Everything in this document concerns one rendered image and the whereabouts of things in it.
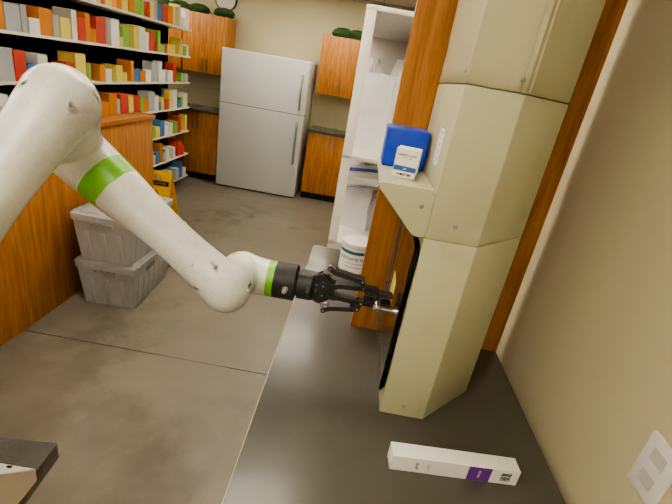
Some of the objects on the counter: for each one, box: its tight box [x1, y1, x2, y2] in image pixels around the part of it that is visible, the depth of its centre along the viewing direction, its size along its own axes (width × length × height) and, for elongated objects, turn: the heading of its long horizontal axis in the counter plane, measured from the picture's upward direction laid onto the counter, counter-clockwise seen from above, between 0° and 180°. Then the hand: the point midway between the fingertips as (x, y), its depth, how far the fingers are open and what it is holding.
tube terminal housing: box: [379, 84, 568, 419], centre depth 104 cm, size 25×32×77 cm
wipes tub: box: [338, 235, 368, 275], centre depth 173 cm, size 13×13×15 cm
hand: (377, 297), depth 104 cm, fingers closed, pressing on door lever
